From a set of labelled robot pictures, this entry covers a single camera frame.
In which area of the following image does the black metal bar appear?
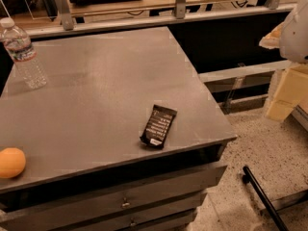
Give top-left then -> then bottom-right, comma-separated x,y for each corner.
242,166 -> 289,231

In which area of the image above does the wooden shelf rail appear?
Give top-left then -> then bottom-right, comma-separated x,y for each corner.
13,0 -> 297,39

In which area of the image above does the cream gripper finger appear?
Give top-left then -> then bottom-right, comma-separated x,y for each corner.
265,64 -> 308,122
259,23 -> 283,49

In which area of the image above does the clear plastic water bottle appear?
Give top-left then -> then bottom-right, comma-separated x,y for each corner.
0,17 -> 47,90

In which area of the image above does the orange fruit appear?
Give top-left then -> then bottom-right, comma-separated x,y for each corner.
0,147 -> 26,178

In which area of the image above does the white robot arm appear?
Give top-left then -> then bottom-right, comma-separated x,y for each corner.
259,0 -> 308,122

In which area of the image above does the grey drawer cabinet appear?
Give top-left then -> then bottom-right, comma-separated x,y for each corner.
0,143 -> 229,231

